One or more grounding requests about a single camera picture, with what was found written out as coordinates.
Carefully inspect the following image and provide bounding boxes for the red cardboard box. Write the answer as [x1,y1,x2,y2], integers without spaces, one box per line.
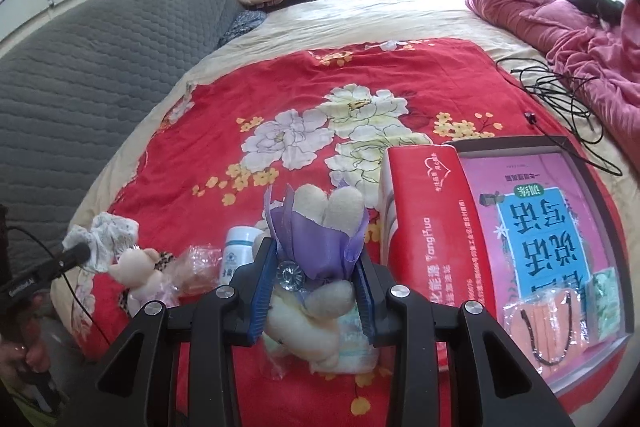
[377,146,502,349]

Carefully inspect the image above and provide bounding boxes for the person's left hand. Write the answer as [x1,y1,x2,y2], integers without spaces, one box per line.
[0,297,52,375]

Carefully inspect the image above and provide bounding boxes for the white plastic bottle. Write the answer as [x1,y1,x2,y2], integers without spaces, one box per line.
[219,226,267,289]

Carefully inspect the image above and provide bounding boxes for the cream plush bear purple dress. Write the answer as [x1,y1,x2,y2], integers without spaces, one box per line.
[262,184,381,375]

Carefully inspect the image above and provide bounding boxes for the grey quilted headboard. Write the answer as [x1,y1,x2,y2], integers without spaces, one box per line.
[0,0,247,235]

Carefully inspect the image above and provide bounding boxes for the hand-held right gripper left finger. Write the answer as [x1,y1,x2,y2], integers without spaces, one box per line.
[60,236,280,427]

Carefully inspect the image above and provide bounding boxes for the thin black cable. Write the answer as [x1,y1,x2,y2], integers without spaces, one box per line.
[7,226,110,344]

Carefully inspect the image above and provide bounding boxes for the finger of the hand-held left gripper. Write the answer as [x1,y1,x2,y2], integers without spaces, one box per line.
[7,241,93,302]

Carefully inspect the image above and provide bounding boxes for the pink comforter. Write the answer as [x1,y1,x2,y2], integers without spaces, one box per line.
[465,0,640,145]

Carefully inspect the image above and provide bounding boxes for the orange face mask pack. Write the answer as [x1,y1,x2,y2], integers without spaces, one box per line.
[501,286,592,369]

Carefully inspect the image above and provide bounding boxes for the red floral blanket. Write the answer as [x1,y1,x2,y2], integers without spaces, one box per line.
[72,36,637,427]

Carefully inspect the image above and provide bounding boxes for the box with pink print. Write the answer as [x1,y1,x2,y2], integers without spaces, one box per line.
[452,134,637,397]

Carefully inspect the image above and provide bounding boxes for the blue patterned cloth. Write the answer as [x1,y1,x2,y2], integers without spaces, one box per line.
[218,9,269,48]

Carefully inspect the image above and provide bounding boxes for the tangled black cables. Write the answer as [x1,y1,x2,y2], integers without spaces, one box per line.
[496,56,624,176]

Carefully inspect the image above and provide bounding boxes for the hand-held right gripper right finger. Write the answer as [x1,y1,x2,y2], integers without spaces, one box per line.
[352,252,576,427]

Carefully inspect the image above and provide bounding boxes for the clear plastic bag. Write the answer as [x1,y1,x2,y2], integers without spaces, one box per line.
[172,244,224,296]

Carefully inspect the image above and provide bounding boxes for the white lace cloth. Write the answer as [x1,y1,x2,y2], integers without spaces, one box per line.
[62,213,142,273]

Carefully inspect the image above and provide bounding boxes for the black garment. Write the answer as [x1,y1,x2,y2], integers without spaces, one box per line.
[559,0,627,26]

